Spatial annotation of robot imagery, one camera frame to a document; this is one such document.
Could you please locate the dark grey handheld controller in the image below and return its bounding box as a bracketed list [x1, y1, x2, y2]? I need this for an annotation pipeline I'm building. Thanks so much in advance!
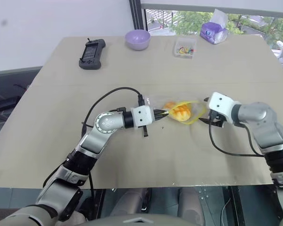
[78, 39, 107, 70]

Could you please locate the coloured pins heap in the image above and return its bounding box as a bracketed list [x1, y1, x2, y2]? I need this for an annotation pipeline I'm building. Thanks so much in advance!
[176, 46, 195, 56]

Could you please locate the orange checkered bread bun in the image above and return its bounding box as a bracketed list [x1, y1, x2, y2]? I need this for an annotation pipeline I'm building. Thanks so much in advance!
[170, 105, 192, 122]

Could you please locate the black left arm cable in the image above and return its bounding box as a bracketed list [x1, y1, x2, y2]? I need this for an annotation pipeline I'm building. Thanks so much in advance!
[81, 87, 145, 139]

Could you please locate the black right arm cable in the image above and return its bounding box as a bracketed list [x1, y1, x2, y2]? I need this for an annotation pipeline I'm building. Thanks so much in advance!
[208, 115, 266, 157]

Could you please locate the thin white cable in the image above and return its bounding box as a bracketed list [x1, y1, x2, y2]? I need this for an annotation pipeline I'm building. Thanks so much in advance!
[221, 197, 232, 222]

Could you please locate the purple plastic bowl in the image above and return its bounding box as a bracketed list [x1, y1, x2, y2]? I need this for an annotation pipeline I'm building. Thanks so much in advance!
[125, 30, 151, 51]

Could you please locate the grey robot leg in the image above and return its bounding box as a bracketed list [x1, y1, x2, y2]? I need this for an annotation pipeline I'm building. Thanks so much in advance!
[119, 188, 154, 218]
[179, 187, 210, 218]

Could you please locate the grey left robot leg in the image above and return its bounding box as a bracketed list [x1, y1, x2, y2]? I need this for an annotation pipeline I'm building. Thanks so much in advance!
[119, 188, 154, 218]

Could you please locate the clear yellow-zip plastic bag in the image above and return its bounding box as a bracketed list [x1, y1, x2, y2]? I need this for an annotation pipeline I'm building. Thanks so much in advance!
[143, 94, 206, 126]

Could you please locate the white roller blind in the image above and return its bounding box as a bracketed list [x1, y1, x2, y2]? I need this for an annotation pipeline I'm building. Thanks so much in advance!
[141, 0, 283, 18]

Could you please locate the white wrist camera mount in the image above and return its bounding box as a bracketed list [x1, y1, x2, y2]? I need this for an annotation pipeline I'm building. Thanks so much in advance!
[131, 105, 155, 128]
[207, 92, 241, 125]

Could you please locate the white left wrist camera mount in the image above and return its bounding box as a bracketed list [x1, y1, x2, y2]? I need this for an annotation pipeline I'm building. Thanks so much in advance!
[131, 105, 155, 128]

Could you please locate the grey window frame post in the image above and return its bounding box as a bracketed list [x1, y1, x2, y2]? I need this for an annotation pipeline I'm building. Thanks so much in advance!
[129, 0, 147, 31]

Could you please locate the black table leg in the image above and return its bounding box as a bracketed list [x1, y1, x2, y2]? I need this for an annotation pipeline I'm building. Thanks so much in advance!
[228, 186, 241, 226]

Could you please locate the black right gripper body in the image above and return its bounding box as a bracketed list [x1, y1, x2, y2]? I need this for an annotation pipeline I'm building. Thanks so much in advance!
[208, 110, 226, 129]

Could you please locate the grey robot torso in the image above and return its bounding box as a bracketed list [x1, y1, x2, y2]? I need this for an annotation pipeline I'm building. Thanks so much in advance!
[87, 213, 212, 226]

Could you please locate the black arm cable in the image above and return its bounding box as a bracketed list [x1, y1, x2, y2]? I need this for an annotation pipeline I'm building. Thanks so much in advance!
[208, 115, 266, 157]
[81, 87, 145, 139]

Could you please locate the white tissue sheet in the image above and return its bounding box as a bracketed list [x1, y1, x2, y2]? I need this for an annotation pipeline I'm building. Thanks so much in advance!
[212, 8, 228, 27]

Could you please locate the clear plastic box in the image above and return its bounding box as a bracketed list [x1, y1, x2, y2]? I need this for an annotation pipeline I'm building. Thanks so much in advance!
[174, 37, 198, 59]

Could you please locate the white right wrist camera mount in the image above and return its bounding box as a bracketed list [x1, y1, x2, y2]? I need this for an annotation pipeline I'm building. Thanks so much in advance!
[207, 92, 241, 125]

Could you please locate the purple tissue pack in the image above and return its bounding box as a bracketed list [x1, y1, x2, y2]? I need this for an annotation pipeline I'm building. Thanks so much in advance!
[200, 22, 228, 45]

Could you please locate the grey right robot leg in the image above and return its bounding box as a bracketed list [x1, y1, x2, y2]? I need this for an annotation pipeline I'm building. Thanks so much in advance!
[179, 187, 210, 218]

